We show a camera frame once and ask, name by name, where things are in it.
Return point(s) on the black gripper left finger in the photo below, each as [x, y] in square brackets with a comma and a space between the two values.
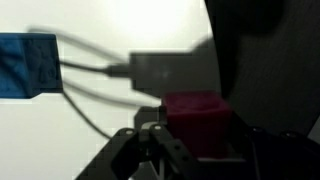
[168, 157]

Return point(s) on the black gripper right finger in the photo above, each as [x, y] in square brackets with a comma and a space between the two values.
[287, 156]

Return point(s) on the pink cube block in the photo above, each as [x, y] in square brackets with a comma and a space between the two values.
[200, 120]

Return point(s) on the blue flat block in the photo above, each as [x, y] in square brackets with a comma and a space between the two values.
[29, 65]

